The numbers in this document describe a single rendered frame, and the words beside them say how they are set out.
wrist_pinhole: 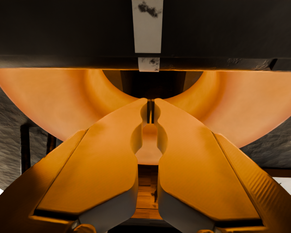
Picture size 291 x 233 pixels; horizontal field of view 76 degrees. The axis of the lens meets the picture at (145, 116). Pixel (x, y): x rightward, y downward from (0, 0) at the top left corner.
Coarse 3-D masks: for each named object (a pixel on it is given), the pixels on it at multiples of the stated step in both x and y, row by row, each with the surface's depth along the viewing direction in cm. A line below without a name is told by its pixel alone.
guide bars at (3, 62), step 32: (0, 64) 6; (32, 64) 6; (64, 64) 6; (96, 64) 5; (128, 64) 5; (160, 64) 5; (192, 64) 5; (224, 64) 5; (256, 64) 5; (288, 64) 5
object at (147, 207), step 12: (144, 168) 23; (156, 168) 23; (144, 180) 22; (156, 180) 22; (144, 192) 21; (156, 192) 21; (144, 204) 20; (156, 204) 20; (132, 216) 18; (144, 216) 18; (156, 216) 18; (168, 228) 20
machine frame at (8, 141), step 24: (120, 72) 17; (144, 72) 31; (168, 72) 31; (192, 72) 17; (0, 96) 20; (144, 96) 27; (168, 96) 27; (0, 120) 23; (24, 120) 23; (288, 120) 21; (0, 144) 38; (264, 144) 34; (288, 144) 34; (0, 168) 47; (264, 168) 40; (288, 168) 40
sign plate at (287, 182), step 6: (270, 174) 39; (276, 174) 39; (282, 174) 39; (288, 174) 39; (276, 180) 40; (282, 180) 40; (288, 180) 40; (282, 186) 42; (288, 186) 42; (288, 192) 45
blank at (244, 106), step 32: (32, 96) 10; (64, 96) 10; (96, 96) 11; (128, 96) 13; (192, 96) 12; (224, 96) 9; (256, 96) 9; (288, 96) 9; (64, 128) 12; (224, 128) 11; (256, 128) 11
